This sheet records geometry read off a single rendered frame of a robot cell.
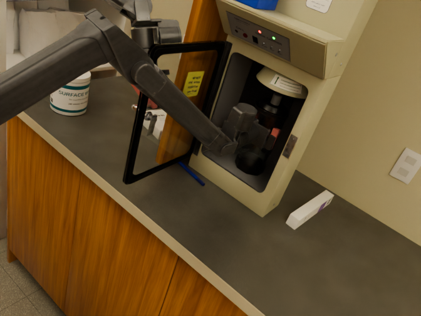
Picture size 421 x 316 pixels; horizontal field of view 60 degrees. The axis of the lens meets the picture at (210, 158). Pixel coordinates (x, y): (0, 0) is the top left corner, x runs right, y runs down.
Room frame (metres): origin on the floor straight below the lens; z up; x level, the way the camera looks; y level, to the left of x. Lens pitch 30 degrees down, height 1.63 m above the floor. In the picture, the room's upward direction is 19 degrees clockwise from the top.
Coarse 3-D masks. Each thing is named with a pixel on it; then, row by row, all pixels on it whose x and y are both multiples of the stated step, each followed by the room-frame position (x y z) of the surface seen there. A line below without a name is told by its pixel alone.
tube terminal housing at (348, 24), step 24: (288, 0) 1.02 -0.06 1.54; (336, 0) 0.96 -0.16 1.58; (360, 0) 0.94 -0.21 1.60; (312, 24) 0.98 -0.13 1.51; (336, 24) 0.95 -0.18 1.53; (360, 24) 0.99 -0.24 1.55; (240, 48) 1.06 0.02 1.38; (288, 72) 0.99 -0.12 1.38; (336, 72) 0.98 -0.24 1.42; (216, 96) 1.08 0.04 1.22; (312, 96) 0.94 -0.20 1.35; (312, 120) 0.97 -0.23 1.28; (216, 168) 1.04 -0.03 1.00; (288, 168) 0.96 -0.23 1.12; (240, 192) 0.98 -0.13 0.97; (264, 192) 0.95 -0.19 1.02
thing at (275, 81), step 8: (264, 72) 1.06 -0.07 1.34; (272, 72) 1.04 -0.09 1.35; (264, 80) 1.04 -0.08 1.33; (272, 80) 1.02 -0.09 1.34; (280, 80) 1.02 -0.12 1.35; (288, 80) 1.02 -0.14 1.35; (272, 88) 1.01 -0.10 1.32; (280, 88) 1.01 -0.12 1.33; (288, 88) 1.01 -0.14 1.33; (296, 88) 1.02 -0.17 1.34; (304, 88) 1.03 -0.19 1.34; (296, 96) 1.01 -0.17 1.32; (304, 96) 1.03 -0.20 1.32
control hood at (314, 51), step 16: (224, 0) 0.97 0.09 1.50; (224, 16) 1.01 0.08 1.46; (240, 16) 0.97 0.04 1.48; (256, 16) 0.93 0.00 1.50; (272, 16) 0.91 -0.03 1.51; (288, 16) 1.01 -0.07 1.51; (288, 32) 0.89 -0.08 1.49; (304, 32) 0.86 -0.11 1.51; (320, 32) 0.92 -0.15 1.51; (304, 48) 0.89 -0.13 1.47; (320, 48) 0.85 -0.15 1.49; (336, 48) 0.90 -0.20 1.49; (304, 64) 0.92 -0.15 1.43; (320, 64) 0.89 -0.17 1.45
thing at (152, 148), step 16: (160, 64) 0.84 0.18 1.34; (176, 64) 0.89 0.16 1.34; (192, 64) 0.95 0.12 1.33; (208, 64) 1.02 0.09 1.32; (176, 80) 0.90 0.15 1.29; (192, 80) 0.97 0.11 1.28; (208, 80) 1.04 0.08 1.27; (192, 96) 0.99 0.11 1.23; (160, 112) 0.88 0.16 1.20; (144, 128) 0.83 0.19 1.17; (160, 128) 0.89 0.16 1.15; (176, 128) 0.95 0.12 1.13; (144, 144) 0.84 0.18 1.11; (160, 144) 0.91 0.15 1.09; (176, 144) 0.97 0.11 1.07; (128, 160) 0.80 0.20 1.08; (144, 160) 0.86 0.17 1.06; (160, 160) 0.92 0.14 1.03
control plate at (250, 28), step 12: (228, 12) 0.99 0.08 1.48; (240, 24) 0.99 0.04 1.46; (252, 24) 0.96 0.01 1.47; (240, 36) 1.03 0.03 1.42; (264, 36) 0.95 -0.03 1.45; (276, 36) 0.92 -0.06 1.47; (264, 48) 0.99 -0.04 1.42; (276, 48) 0.95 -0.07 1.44; (288, 48) 0.92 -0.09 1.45; (288, 60) 0.95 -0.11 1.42
